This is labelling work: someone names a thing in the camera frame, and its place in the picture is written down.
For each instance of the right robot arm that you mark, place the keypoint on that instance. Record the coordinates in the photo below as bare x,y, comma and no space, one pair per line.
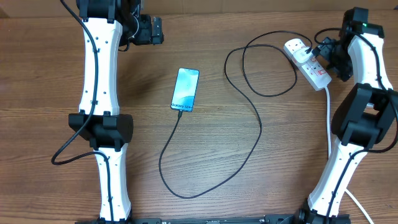
362,119

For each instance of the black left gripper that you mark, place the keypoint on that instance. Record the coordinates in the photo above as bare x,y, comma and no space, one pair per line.
147,37

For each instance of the white charger plug adapter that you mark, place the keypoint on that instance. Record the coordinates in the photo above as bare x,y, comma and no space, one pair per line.
303,55

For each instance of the white power strip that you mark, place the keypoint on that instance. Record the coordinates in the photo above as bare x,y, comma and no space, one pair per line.
312,69

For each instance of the Samsung Galaxy smartphone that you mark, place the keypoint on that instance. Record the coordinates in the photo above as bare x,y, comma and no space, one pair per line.
185,89

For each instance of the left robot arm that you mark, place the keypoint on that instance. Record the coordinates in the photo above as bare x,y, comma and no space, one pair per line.
110,27

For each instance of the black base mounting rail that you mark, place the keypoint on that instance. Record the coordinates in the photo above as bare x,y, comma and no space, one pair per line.
267,219

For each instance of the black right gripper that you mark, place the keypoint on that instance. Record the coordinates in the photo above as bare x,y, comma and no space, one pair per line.
346,70

